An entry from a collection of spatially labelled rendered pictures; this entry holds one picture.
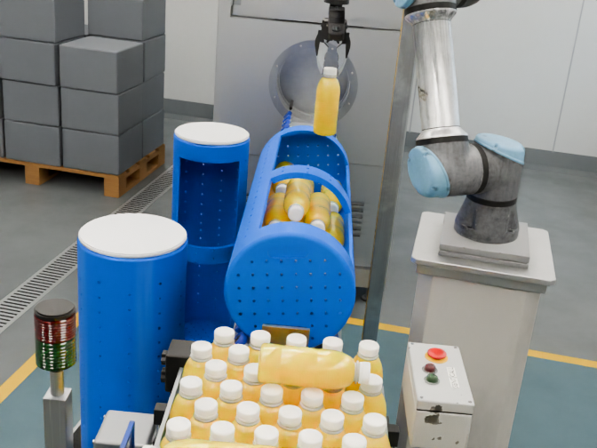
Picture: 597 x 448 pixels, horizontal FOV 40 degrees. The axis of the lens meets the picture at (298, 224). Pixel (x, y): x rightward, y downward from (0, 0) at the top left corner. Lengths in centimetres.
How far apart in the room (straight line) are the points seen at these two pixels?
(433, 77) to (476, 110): 495
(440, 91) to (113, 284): 92
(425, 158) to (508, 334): 46
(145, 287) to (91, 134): 329
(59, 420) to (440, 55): 108
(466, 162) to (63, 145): 389
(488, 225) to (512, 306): 19
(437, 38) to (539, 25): 484
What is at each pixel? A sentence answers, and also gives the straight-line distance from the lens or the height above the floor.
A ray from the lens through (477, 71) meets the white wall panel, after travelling 673.
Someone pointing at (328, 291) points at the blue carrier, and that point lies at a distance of 176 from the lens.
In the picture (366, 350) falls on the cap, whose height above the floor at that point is 109.
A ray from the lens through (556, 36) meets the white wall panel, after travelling 671.
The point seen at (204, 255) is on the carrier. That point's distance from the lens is 313.
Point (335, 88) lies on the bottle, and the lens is 238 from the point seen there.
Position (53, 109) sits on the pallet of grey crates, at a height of 51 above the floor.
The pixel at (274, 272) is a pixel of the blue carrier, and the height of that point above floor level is 114.
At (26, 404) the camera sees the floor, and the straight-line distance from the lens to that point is 337.
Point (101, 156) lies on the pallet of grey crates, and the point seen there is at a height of 25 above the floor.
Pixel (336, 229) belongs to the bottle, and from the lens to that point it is 214.
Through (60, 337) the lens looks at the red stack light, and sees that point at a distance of 134.
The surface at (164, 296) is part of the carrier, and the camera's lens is 213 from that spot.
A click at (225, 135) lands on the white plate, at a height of 104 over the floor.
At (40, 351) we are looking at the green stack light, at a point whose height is 119.
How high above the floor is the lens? 189
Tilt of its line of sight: 22 degrees down
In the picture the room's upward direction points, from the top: 5 degrees clockwise
